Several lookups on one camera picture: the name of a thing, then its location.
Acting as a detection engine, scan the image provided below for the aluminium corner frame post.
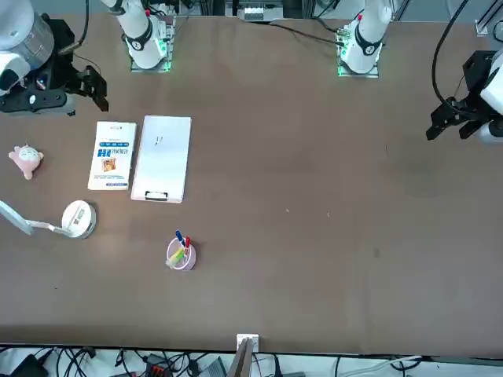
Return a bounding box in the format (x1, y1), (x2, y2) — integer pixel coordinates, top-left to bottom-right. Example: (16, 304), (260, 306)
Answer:
(474, 0), (503, 36)

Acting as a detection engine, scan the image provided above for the pink plush toy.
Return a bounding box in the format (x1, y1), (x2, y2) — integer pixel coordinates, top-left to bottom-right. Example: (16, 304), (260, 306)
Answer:
(8, 144), (44, 181)

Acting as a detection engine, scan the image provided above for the white clipboard with black clip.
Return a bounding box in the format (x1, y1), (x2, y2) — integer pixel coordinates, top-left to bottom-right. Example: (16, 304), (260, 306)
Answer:
(130, 115), (193, 204)

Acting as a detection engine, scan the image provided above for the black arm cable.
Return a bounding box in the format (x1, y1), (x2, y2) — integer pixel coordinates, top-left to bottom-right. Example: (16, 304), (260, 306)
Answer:
(58, 0), (90, 55)
(431, 0), (472, 104)

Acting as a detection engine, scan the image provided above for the yellow green highlighter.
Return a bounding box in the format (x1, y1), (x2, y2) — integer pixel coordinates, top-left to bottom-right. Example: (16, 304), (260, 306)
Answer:
(167, 247), (185, 269)

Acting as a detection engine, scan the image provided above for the white foldable desk lamp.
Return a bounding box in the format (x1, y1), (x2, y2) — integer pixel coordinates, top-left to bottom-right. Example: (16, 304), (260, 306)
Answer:
(0, 199), (97, 240)

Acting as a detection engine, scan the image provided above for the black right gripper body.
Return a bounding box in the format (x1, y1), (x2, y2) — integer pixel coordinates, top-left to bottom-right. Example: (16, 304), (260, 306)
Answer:
(29, 15), (79, 94)

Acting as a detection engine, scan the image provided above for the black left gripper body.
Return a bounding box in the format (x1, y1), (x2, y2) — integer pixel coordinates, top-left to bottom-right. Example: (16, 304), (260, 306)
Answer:
(459, 49), (499, 104)

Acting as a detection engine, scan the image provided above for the white and blue book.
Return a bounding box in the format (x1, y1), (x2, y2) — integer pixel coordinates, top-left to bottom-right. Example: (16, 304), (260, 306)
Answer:
(86, 120), (138, 192)

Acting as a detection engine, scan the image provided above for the pink translucent pen cup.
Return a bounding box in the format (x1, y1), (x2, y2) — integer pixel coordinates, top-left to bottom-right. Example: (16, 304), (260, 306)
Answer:
(166, 236), (196, 272)

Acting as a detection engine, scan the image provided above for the black cable across table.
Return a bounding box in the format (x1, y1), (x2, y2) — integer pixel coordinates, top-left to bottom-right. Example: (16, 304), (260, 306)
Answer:
(269, 21), (343, 47)

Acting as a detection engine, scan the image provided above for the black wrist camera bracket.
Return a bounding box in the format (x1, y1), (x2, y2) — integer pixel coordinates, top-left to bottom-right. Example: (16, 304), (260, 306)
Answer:
(0, 88), (54, 115)

